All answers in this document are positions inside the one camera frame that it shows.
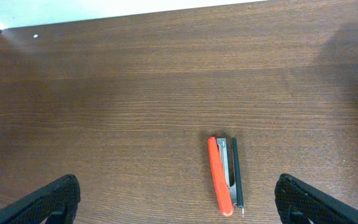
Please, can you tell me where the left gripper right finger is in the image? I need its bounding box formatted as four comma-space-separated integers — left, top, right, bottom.
275, 174, 358, 224

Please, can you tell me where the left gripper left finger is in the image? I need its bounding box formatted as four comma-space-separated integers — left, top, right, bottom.
0, 174, 81, 224

